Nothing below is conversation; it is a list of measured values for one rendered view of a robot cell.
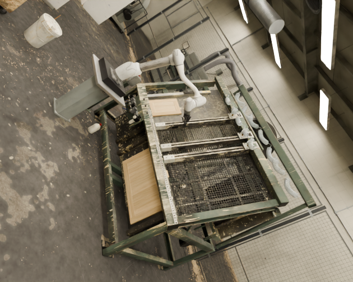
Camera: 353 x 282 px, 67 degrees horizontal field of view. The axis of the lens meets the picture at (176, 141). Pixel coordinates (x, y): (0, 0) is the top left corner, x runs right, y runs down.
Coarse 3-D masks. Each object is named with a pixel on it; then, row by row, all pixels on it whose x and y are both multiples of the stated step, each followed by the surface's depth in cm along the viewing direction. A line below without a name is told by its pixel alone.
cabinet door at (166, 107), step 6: (150, 102) 375; (156, 102) 376; (162, 102) 378; (168, 102) 379; (174, 102) 380; (156, 108) 369; (162, 108) 370; (168, 108) 372; (174, 108) 373; (156, 114) 361; (162, 114) 362; (168, 114) 363; (174, 114) 366
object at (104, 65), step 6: (102, 60) 312; (102, 66) 307; (108, 66) 313; (102, 72) 303; (108, 72) 303; (102, 78) 298; (108, 78) 296; (108, 84) 304; (114, 84) 306; (114, 90) 313; (120, 90) 315; (120, 96) 323
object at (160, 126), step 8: (232, 112) 354; (240, 112) 367; (192, 120) 353; (200, 120) 355; (208, 120) 356; (216, 120) 358; (224, 120) 361; (232, 120) 365; (160, 128) 344; (168, 128) 347
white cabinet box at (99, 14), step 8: (88, 0) 594; (96, 0) 599; (104, 0) 603; (112, 0) 608; (120, 0) 613; (128, 0) 618; (88, 8) 608; (96, 8) 614; (104, 8) 618; (112, 8) 623; (120, 8) 629; (96, 16) 628; (104, 16) 633
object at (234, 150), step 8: (192, 152) 318; (200, 152) 319; (208, 152) 322; (216, 152) 322; (224, 152) 323; (232, 152) 327; (240, 152) 331; (168, 160) 308; (176, 160) 313; (184, 160) 316
